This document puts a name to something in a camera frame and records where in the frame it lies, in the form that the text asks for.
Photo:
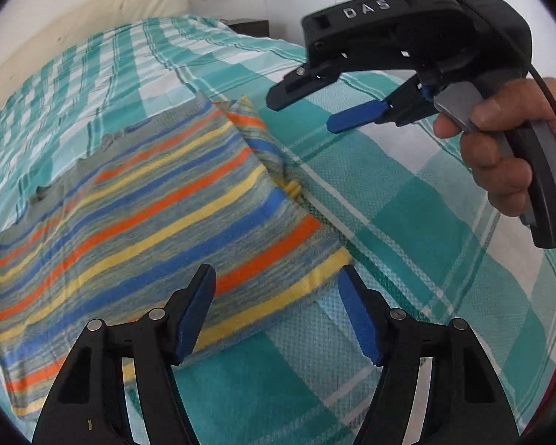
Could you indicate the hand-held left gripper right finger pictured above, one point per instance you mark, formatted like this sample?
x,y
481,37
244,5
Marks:
x,y
359,320

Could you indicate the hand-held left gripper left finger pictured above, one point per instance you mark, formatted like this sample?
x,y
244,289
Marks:
x,y
194,315

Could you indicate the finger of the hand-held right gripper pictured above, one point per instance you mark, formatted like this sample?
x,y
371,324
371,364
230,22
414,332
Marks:
x,y
296,85
352,118

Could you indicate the striped knit sweater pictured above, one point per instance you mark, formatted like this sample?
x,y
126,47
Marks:
x,y
143,241

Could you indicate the person's right hand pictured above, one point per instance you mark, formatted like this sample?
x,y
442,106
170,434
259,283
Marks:
x,y
500,148

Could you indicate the dark bedside table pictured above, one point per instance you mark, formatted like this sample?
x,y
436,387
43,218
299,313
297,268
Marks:
x,y
248,28

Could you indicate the teal plaid bedspread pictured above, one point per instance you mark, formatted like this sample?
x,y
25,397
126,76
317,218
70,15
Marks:
x,y
421,241

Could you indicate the cream padded headboard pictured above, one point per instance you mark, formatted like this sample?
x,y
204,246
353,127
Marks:
x,y
97,14

